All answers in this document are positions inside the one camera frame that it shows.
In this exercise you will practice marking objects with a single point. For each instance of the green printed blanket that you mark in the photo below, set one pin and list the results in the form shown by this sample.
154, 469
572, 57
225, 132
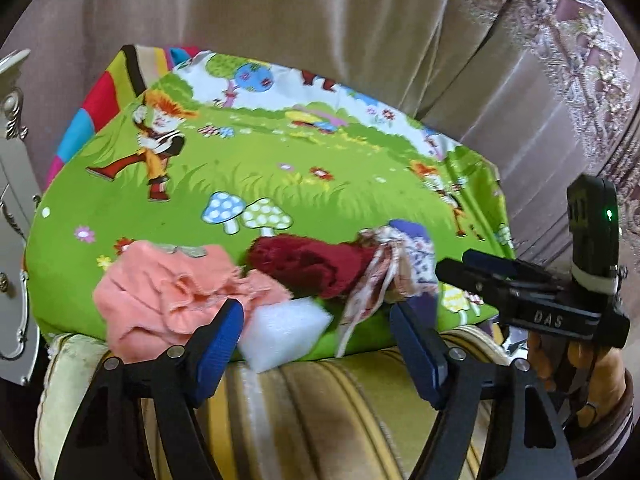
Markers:
300, 200

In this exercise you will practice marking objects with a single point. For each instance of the beige striped cushion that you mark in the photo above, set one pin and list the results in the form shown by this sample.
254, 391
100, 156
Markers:
320, 410

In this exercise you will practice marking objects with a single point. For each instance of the pink cloth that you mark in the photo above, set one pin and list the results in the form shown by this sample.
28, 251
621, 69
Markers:
160, 295

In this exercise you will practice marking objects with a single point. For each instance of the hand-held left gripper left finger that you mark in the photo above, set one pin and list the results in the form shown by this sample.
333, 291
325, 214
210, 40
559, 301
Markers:
220, 355

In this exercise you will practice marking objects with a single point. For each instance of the beige curtain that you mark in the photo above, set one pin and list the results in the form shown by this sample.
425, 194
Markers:
300, 20

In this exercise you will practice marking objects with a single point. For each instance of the person's right forearm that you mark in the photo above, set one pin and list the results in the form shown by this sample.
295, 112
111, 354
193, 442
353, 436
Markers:
610, 435

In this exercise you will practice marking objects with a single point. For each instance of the white cabinet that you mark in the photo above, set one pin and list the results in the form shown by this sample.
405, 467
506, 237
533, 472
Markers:
15, 210

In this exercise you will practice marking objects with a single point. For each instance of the white foam block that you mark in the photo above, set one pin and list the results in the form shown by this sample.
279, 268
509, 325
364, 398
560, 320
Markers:
285, 330

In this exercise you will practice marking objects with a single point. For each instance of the patterned lace curtain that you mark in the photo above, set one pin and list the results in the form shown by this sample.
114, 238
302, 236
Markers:
575, 35

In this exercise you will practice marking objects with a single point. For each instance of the patterned beige scarf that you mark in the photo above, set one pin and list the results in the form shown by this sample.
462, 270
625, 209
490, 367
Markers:
375, 280

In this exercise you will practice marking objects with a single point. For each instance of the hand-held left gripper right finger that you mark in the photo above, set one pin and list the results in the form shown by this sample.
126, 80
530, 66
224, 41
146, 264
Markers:
415, 355

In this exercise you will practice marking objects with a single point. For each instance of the multicoloured striped blanket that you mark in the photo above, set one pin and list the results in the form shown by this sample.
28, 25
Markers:
100, 105

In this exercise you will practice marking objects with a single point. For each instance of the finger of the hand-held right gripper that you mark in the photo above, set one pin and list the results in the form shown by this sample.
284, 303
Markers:
500, 266
475, 282

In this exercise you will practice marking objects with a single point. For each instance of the person's right hand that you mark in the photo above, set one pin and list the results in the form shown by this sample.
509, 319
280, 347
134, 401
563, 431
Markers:
605, 380

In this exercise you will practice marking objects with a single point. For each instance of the purple patterned knitted sock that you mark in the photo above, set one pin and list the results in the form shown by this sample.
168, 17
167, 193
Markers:
417, 240

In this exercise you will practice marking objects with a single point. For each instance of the dark red knitted cloth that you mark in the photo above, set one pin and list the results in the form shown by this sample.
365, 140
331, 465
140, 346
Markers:
315, 265

